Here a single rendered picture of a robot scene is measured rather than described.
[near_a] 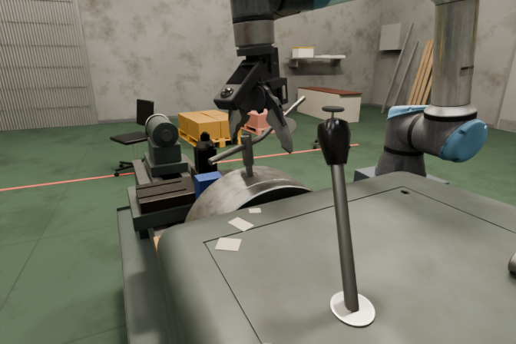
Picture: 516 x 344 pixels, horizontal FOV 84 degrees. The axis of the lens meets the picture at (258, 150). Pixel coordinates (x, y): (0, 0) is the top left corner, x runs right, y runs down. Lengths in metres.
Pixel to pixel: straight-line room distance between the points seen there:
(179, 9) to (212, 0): 0.88
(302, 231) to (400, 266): 0.11
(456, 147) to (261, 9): 0.57
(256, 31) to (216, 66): 7.69
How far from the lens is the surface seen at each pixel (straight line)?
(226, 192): 0.56
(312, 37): 9.44
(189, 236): 0.37
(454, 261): 0.38
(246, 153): 0.56
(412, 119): 0.93
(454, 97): 0.85
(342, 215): 0.28
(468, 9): 0.84
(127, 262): 1.60
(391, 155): 0.98
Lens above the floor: 1.46
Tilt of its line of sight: 17 degrees down
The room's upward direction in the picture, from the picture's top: straight up
